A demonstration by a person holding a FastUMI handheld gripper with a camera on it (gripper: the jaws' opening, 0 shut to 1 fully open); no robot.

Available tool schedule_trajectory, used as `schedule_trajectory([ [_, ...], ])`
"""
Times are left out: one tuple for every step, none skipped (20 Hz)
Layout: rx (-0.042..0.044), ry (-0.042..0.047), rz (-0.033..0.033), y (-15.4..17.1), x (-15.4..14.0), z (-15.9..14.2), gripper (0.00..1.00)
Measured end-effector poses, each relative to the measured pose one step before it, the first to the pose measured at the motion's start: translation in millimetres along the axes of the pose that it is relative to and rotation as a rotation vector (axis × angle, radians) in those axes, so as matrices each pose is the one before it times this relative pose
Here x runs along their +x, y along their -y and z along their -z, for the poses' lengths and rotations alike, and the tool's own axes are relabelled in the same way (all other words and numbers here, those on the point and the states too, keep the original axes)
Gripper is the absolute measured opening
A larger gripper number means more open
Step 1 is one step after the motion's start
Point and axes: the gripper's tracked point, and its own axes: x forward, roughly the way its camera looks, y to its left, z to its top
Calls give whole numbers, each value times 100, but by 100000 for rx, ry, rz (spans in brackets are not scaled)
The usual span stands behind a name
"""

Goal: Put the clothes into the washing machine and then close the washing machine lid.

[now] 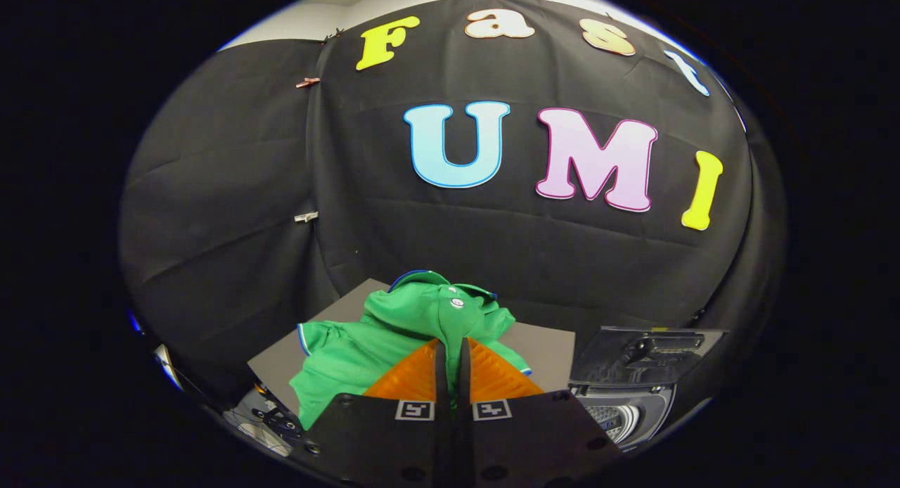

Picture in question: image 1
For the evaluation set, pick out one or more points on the green polo shirt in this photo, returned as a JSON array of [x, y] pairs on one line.
[[365, 347]]

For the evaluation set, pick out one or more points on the silver clip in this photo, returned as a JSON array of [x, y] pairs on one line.
[[306, 216]]

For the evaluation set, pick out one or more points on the grey low table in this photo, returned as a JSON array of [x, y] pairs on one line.
[[541, 354]]

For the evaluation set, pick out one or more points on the black and white device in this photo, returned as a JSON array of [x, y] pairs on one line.
[[271, 421]]

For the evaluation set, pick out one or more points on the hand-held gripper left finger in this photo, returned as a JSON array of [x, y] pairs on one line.
[[441, 382]]

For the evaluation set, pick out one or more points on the red clip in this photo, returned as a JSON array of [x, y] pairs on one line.
[[307, 82]]

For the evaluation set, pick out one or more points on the dark washing machine lid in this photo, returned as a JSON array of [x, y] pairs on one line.
[[612, 358]]

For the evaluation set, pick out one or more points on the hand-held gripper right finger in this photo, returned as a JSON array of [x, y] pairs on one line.
[[465, 382]]

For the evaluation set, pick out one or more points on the grey washing machine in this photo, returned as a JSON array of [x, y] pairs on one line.
[[654, 403]]

